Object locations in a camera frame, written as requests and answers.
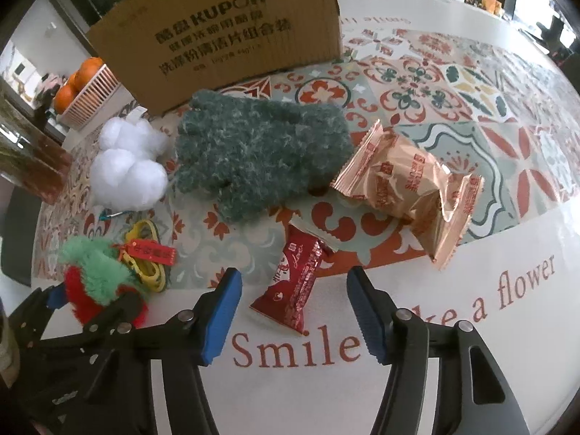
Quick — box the white cotton ball plush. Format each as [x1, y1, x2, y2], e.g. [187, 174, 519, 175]
[89, 107, 170, 212]

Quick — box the red green plush strawberry toy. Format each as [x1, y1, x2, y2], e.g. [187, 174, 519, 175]
[59, 236, 150, 327]

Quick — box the grey dining chair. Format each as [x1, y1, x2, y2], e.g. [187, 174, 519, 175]
[0, 185, 42, 287]

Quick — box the yellow lanyard with red tag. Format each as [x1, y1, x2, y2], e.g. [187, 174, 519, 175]
[115, 219, 178, 292]

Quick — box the glass vase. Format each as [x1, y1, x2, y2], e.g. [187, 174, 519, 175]
[0, 85, 74, 205]

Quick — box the gold snack packet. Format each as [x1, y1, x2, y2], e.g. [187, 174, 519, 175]
[330, 120, 454, 211]
[408, 173, 484, 273]

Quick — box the patterned tile print tablecloth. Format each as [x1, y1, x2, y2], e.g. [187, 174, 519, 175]
[31, 0, 580, 435]

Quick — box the red snack packet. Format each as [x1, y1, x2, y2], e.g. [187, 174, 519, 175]
[249, 214, 340, 337]

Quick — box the orange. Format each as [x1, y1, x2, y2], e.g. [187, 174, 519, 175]
[53, 82, 80, 114]
[72, 57, 105, 92]

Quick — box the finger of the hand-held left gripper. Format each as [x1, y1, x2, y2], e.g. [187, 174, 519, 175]
[83, 294, 141, 343]
[9, 286, 69, 349]

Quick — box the brown cardboard box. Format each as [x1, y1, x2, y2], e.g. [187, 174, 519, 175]
[86, 0, 344, 117]

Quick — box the white plastic fruit basket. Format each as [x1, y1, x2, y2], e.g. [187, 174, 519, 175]
[56, 63, 123, 130]

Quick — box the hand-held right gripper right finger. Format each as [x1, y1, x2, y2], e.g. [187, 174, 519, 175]
[346, 266, 531, 435]

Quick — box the green fuzzy knit glove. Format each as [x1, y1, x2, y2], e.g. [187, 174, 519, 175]
[174, 89, 355, 225]

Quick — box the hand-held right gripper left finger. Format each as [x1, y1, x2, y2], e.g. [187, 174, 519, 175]
[115, 267, 244, 435]

